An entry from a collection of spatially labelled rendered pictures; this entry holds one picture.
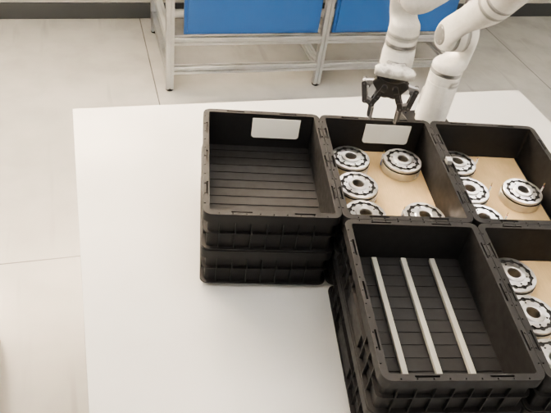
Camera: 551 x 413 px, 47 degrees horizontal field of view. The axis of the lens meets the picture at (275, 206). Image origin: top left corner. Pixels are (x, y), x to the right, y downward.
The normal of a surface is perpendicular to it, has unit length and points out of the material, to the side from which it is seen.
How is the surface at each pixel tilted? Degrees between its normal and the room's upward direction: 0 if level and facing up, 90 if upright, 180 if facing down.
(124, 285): 0
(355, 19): 90
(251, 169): 0
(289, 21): 90
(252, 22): 90
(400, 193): 0
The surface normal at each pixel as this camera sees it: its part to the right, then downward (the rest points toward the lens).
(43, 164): 0.12, -0.74
